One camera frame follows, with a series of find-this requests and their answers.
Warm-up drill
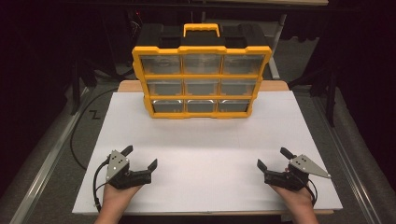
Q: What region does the person's right hand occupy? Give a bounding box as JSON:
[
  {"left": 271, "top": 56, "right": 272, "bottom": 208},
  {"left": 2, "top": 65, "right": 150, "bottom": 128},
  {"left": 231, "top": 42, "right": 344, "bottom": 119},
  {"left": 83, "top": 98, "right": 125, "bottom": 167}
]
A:
[{"left": 268, "top": 184, "right": 316, "bottom": 216}]

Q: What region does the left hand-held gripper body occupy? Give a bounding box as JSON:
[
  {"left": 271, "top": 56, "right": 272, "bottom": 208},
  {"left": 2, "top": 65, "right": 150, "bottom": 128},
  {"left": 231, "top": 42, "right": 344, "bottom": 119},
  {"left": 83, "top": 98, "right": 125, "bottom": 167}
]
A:
[{"left": 105, "top": 149, "right": 153, "bottom": 190}]

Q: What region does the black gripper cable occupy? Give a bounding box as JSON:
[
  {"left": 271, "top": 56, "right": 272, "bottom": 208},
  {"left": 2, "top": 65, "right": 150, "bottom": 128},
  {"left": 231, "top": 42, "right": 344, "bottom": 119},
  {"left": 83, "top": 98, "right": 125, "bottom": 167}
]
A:
[
  {"left": 305, "top": 178, "right": 318, "bottom": 207},
  {"left": 92, "top": 157, "right": 111, "bottom": 214}
]

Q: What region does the long black floor cable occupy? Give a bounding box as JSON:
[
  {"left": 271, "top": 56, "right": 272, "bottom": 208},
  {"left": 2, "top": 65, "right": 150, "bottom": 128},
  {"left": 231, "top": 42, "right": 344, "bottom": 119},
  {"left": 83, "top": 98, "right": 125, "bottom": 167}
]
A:
[{"left": 69, "top": 88, "right": 120, "bottom": 172}]

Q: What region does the yellow black organizer cabinet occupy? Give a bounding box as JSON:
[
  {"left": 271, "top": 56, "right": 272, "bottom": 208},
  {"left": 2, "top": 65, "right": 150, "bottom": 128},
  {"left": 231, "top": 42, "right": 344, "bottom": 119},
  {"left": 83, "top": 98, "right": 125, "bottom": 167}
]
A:
[{"left": 131, "top": 22, "right": 274, "bottom": 120}]

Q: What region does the person's left hand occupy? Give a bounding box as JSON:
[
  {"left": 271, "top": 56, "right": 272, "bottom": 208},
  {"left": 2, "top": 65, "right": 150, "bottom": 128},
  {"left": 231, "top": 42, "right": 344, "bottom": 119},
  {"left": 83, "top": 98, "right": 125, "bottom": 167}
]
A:
[{"left": 99, "top": 183, "right": 143, "bottom": 215}]

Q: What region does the grey metal post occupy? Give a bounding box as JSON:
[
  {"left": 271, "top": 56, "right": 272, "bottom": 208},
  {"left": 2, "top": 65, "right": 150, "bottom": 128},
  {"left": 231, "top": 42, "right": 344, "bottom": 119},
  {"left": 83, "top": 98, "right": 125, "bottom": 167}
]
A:
[{"left": 266, "top": 13, "right": 288, "bottom": 80}]

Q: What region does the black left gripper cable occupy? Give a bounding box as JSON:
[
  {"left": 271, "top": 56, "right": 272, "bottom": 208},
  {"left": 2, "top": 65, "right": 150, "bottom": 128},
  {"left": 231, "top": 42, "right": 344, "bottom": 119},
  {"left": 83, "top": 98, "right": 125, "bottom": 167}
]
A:
[{"left": 92, "top": 157, "right": 111, "bottom": 214}]

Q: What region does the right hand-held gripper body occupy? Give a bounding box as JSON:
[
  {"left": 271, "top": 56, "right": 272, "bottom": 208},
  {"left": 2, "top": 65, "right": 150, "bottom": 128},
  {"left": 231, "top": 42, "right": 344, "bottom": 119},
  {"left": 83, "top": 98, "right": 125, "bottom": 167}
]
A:
[{"left": 263, "top": 154, "right": 332, "bottom": 191}]

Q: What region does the white table cover board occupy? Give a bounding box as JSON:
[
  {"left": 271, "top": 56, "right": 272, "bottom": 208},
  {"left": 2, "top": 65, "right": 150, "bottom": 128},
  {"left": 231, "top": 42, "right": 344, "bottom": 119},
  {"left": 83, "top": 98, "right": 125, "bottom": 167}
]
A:
[{"left": 71, "top": 90, "right": 344, "bottom": 216}]

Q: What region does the aluminium floor rail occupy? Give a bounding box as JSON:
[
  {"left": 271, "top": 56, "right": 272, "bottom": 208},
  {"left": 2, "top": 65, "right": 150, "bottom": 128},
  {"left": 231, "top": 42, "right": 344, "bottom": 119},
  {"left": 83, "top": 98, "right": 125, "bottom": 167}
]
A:
[
  {"left": 313, "top": 95, "right": 385, "bottom": 224},
  {"left": 8, "top": 87, "right": 92, "bottom": 224}
]

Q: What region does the black metal stand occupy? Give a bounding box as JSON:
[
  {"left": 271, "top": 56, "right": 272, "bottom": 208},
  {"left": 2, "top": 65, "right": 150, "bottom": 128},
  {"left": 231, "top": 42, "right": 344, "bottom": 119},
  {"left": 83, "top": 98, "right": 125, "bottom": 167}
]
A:
[
  {"left": 326, "top": 70, "right": 338, "bottom": 128},
  {"left": 69, "top": 58, "right": 82, "bottom": 117}
]

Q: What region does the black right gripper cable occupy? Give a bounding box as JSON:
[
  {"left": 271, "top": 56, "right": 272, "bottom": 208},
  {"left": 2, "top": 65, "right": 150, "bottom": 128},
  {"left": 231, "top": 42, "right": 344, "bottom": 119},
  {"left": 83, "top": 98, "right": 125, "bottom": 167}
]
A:
[{"left": 305, "top": 178, "right": 318, "bottom": 207}]

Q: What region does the set of clear plastic drawers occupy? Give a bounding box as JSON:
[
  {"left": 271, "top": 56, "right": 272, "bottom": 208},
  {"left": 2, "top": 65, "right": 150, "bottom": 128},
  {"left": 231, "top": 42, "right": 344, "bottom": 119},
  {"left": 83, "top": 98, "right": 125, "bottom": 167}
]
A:
[{"left": 138, "top": 54, "right": 266, "bottom": 114}]

